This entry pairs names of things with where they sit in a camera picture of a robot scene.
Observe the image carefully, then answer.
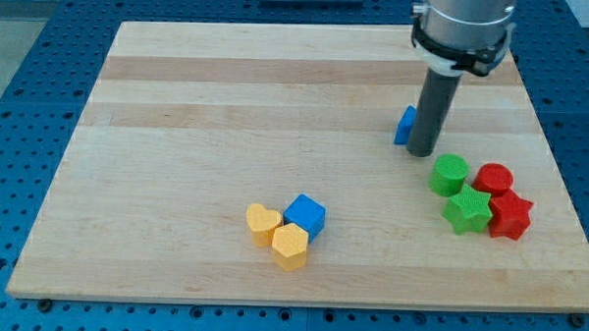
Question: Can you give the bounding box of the green cylinder block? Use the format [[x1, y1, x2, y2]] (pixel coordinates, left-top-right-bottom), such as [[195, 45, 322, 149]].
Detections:
[[428, 153, 469, 197]]

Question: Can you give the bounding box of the green star block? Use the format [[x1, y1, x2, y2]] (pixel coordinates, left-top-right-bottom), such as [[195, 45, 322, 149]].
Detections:
[[442, 185, 493, 235]]

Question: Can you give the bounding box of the blue cube block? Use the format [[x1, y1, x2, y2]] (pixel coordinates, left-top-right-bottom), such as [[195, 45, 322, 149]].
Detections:
[[283, 194, 326, 243]]

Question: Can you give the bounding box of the yellow heart block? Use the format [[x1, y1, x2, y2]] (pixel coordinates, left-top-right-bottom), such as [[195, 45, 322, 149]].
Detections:
[[245, 203, 284, 248]]

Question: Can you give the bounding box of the red star block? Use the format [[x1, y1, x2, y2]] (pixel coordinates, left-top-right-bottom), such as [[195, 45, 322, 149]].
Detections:
[[488, 189, 535, 240]]

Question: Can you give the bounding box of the blue triangle block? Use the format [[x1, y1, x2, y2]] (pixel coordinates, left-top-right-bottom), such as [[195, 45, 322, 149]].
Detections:
[[394, 105, 416, 144]]

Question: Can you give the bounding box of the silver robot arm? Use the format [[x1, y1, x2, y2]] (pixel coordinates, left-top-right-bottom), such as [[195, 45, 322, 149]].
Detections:
[[411, 0, 517, 78]]

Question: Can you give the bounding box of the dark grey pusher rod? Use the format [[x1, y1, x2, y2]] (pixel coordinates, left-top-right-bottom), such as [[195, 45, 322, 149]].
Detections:
[[406, 69, 460, 157]]

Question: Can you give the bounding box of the wooden board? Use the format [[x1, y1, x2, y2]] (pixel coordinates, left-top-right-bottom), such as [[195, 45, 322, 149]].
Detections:
[[6, 22, 589, 312]]

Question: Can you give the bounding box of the red cylinder block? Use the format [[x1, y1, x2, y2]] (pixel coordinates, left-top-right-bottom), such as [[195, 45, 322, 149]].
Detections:
[[471, 162, 514, 196]]

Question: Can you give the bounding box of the yellow hexagon block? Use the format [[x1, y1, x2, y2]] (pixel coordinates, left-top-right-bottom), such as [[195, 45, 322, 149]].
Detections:
[[271, 223, 309, 271]]

